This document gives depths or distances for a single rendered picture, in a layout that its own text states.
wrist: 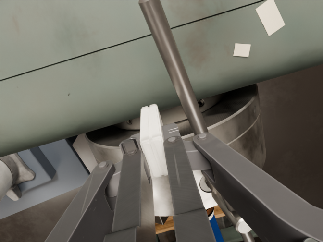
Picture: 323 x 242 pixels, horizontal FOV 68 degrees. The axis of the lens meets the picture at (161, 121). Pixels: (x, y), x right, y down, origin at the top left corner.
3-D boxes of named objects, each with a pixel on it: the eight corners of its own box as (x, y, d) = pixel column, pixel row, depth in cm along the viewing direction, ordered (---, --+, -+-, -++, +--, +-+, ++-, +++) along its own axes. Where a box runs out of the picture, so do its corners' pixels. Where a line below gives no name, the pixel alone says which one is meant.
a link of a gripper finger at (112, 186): (151, 187, 14) (104, 200, 15) (149, 147, 19) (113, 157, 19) (143, 166, 14) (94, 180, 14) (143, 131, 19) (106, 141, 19)
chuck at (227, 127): (88, 106, 57) (75, 177, 28) (208, 65, 61) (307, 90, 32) (93, 119, 58) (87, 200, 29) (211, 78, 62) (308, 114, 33)
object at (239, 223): (211, 172, 36) (257, 227, 25) (199, 180, 36) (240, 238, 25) (206, 162, 35) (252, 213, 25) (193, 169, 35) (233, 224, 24)
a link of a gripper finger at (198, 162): (167, 160, 14) (217, 145, 14) (160, 125, 18) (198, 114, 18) (173, 180, 14) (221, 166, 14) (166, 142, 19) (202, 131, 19)
